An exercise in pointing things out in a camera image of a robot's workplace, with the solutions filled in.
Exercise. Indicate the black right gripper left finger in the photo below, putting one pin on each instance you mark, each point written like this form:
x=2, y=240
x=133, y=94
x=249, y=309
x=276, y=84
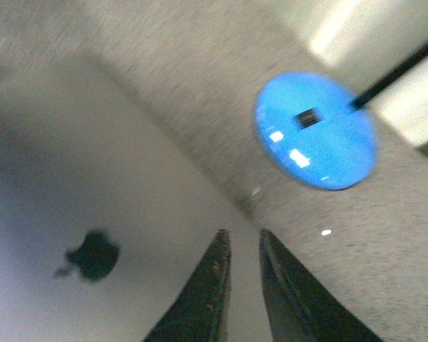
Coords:
x=200, y=312

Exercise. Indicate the silver laptop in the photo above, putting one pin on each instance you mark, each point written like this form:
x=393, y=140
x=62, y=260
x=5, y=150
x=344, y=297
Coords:
x=102, y=217

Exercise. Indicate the white curtain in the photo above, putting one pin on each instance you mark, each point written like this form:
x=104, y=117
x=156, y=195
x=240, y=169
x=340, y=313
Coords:
x=380, y=49

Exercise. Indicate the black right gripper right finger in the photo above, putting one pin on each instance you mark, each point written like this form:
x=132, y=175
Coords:
x=299, y=307

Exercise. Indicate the blue desk lamp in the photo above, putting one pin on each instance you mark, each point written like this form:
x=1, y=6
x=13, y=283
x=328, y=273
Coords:
x=320, y=132

